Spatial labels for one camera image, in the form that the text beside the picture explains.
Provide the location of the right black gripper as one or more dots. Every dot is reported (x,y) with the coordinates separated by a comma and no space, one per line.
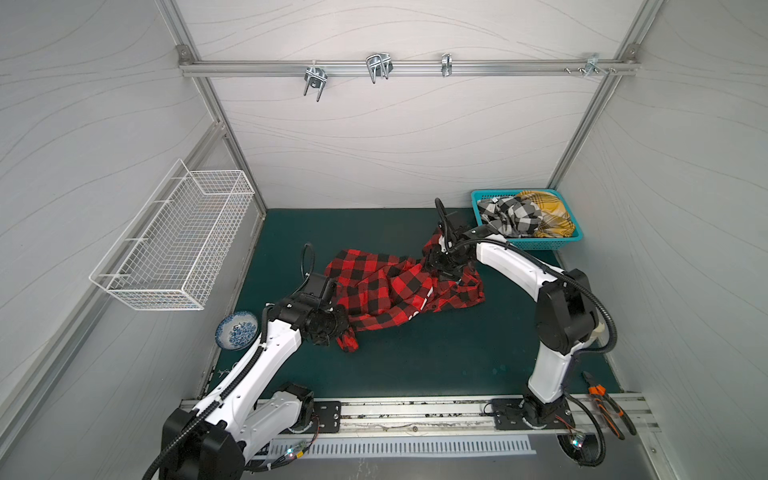
(437,260)

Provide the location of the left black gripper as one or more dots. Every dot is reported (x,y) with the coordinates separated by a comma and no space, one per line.
(342,324)

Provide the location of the red black plaid shirt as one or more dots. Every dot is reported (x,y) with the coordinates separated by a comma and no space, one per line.
(381,291)

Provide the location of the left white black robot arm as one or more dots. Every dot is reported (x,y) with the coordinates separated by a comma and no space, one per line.
(219,437)

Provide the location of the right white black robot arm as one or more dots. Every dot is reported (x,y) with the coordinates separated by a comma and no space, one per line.
(570,320)

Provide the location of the black white plaid shirt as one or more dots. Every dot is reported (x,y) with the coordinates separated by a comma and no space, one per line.
(511,216)

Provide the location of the blue white ceramic bowl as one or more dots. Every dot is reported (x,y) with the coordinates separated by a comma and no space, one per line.
(237,331)

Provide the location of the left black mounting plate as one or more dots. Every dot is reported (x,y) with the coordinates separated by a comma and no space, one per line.
(321,417)

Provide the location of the black mounting plate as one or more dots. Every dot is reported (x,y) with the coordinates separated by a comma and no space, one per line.
(321,417)
(507,414)

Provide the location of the yellow plaid shirt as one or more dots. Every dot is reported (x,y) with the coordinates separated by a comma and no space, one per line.
(555,220)

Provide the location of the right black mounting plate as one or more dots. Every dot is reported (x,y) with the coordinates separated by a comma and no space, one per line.
(507,414)

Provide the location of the metal U-bolt clamp middle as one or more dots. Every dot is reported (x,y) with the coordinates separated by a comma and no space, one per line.
(379,65)

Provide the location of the metal u-bolt clamp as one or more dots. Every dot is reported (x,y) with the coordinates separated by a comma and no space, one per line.
(315,78)
(379,65)

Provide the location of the orange black pliers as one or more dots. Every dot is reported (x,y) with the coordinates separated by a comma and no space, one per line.
(608,407)

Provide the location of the metal U-bolt clamp left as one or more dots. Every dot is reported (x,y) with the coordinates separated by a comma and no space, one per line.
(315,78)

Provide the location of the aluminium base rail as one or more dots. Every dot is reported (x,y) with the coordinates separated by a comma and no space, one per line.
(414,414)

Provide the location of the white slotted cable duct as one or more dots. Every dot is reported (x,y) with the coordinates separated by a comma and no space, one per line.
(421,447)

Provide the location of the white wire basket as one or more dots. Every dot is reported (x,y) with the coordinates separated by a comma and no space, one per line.
(170,254)

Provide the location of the small metal ring clamp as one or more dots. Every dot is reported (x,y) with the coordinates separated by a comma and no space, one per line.
(446,65)

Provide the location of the metal bracket with bolts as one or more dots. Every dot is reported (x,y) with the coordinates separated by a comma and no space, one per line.
(592,68)

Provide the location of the aluminium cross rail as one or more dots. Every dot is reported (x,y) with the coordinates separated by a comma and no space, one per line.
(401,68)

